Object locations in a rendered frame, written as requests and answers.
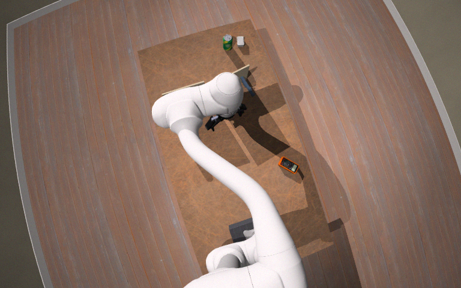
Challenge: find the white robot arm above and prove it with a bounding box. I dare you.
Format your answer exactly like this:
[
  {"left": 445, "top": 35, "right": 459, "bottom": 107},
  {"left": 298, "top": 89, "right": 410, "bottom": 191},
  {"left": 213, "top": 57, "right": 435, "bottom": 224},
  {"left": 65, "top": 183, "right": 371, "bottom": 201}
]
[{"left": 152, "top": 72, "right": 309, "bottom": 288}]

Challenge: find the green drink can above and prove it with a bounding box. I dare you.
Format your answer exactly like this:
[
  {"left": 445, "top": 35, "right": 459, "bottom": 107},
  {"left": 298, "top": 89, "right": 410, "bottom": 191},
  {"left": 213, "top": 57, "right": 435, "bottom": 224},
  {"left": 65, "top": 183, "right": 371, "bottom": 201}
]
[{"left": 223, "top": 34, "right": 232, "bottom": 51}]

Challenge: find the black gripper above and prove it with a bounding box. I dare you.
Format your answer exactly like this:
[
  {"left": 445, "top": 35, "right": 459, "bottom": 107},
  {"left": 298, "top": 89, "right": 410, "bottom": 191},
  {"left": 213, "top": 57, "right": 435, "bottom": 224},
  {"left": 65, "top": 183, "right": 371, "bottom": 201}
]
[{"left": 205, "top": 104, "right": 247, "bottom": 131}]

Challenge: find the orange digital multimeter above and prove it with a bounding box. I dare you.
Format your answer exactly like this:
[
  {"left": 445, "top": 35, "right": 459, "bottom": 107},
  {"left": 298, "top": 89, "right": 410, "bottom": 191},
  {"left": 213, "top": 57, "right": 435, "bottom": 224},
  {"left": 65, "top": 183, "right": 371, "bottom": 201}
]
[{"left": 278, "top": 157, "right": 299, "bottom": 174}]

